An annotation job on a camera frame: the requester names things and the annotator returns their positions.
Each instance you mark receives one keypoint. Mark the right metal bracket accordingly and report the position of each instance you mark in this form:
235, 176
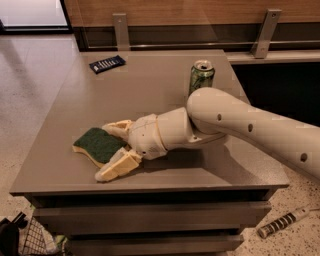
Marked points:
261, 45

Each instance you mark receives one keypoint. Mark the blue rxbar blueberry wrapper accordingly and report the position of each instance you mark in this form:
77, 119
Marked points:
107, 64

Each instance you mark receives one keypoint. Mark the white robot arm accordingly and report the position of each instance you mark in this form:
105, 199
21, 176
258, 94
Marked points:
210, 111

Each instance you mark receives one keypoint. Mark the left metal bracket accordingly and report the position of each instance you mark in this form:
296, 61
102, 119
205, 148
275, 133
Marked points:
121, 31

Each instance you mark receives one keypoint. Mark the white power strip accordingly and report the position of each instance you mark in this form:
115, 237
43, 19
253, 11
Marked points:
284, 221

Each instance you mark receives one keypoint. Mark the grey drawer cabinet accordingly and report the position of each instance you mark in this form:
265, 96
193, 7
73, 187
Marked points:
225, 170

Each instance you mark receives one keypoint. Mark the black object on floor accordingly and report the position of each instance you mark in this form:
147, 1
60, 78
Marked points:
9, 234

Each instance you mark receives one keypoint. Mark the green soda can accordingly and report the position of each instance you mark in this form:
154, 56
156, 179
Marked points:
202, 74

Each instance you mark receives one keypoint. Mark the upper grey drawer front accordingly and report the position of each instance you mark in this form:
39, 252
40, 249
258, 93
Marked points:
116, 219

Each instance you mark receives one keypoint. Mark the grey drawer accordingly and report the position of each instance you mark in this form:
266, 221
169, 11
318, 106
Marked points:
116, 219
162, 246

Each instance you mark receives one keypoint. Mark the green and yellow sponge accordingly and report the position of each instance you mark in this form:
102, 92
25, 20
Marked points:
98, 145

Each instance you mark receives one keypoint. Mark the metal bracket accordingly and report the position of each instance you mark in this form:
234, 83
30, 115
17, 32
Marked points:
261, 45
121, 31

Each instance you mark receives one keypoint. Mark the wire basket with cloth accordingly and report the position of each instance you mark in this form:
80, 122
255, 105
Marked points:
37, 241

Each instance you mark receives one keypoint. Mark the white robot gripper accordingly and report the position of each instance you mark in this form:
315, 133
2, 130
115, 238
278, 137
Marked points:
144, 136

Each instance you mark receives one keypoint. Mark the lower grey drawer front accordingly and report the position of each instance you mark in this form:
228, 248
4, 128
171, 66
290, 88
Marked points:
162, 246

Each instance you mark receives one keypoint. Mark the horizontal metal rail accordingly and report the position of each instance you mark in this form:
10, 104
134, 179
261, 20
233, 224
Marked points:
231, 46

